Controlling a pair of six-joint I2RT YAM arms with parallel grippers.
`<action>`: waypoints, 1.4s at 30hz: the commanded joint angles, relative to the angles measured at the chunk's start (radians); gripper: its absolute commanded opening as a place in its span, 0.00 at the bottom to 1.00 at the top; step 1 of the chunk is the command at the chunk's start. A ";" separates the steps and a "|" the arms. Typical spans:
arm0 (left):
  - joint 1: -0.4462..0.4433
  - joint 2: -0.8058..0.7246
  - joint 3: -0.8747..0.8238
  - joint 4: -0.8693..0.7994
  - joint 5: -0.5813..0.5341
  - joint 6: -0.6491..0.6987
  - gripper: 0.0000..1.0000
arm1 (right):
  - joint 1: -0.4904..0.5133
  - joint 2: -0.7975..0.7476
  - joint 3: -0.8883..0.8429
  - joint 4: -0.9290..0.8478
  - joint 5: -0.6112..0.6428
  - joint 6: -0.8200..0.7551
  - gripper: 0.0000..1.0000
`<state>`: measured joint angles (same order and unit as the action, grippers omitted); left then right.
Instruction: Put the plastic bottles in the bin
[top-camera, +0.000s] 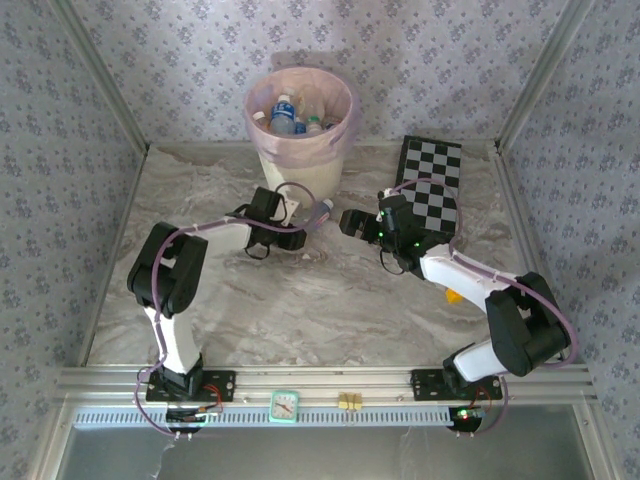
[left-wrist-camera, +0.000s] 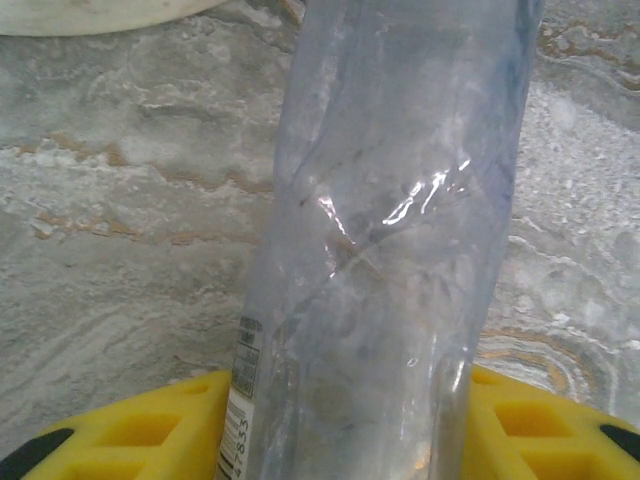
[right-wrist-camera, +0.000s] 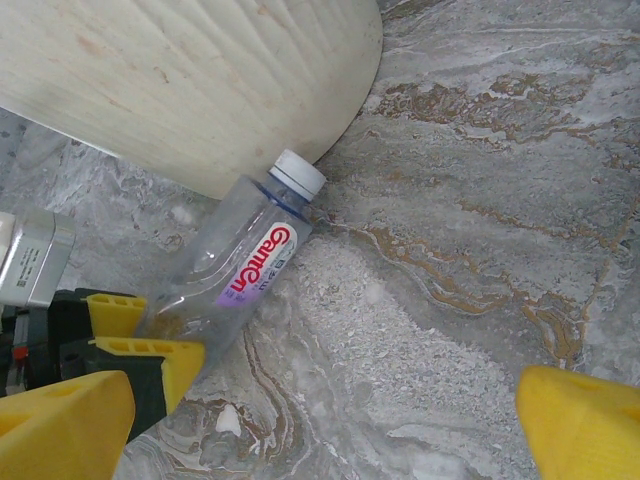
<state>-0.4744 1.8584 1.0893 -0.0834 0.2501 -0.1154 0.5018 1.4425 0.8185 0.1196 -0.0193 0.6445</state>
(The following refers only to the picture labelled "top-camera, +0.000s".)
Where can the purple label clear bottle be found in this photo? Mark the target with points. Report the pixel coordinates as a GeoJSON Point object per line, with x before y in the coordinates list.
{"type": "Point", "coordinates": [322, 214]}

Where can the blue label plastic bottle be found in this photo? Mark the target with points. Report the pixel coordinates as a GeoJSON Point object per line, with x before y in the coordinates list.
{"type": "Point", "coordinates": [300, 127]}
{"type": "Point", "coordinates": [282, 117]}

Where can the white cap clear bottle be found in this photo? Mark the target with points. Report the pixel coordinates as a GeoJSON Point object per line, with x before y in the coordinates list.
{"type": "Point", "coordinates": [259, 119]}

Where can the green cap clear bottle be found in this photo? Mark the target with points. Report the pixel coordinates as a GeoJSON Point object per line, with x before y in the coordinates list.
{"type": "Point", "coordinates": [314, 125]}

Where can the yellowish clear plastic bottle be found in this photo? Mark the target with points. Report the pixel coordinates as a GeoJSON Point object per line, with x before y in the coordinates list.
{"type": "Point", "coordinates": [310, 102]}

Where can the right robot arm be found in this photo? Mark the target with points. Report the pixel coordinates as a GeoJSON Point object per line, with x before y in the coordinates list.
{"type": "Point", "coordinates": [520, 330]}

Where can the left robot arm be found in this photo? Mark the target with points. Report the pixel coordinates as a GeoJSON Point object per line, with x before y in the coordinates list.
{"type": "Point", "coordinates": [175, 340]}

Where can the cream plastic waste bin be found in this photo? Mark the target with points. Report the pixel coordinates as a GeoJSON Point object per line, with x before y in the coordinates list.
{"type": "Point", "coordinates": [300, 177]}

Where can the pink plastic bin liner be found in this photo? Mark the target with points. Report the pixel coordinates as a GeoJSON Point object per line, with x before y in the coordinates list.
{"type": "Point", "coordinates": [295, 150]}

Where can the black and white chessboard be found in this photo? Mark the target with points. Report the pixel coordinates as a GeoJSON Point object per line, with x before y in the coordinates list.
{"type": "Point", "coordinates": [435, 170]}

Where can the small yellow block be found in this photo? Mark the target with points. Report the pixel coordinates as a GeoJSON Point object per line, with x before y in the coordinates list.
{"type": "Point", "coordinates": [453, 297]}

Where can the small wooden clip block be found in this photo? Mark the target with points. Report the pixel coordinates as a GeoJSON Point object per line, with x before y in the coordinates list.
{"type": "Point", "coordinates": [350, 401]}

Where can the small teal clock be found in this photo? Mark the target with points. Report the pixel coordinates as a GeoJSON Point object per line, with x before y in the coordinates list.
{"type": "Point", "coordinates": [284, 406]}

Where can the small circuit board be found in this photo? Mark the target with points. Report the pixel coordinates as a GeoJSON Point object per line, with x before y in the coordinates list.
{"type": "Point", "coordinates": [467, 416]}
{"type": "Point", "coordinates": [190, 416]}

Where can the grey metal panel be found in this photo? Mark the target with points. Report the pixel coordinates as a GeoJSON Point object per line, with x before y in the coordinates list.
{"type": "Point", "coordinates": [320, 455]}

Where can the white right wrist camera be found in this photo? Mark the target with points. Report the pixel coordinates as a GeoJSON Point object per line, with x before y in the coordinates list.
{"type": "Point", "coordinates": [384, 193]}

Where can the aluminium back frame rail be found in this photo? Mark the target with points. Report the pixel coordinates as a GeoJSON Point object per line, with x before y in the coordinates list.
{"type": "Point", "coordinates": [200, 145]}

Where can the aluminium side frame rail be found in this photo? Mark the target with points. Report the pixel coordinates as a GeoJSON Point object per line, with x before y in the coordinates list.
{"type": "Point", "coordinates": [530, 225]}
{"type": "Point", "coordinates": [114, 255]}

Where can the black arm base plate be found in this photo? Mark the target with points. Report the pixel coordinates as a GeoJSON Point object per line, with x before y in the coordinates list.
{"type": "Point", "coordinates": [425, 385]}
{"type": "Point", "coordinates": [220, 385]}

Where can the aluminium front mounting rail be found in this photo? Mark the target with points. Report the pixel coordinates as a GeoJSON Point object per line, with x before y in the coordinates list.
{"type": "Point", "coordinates": [320, 380]}

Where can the aluminium corner frame post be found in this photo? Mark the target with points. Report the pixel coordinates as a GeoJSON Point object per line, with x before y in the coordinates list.
{"type": "Point", "coordinates": [538, 75]}
{"type": "Point", "coordinates": [105, 75]}

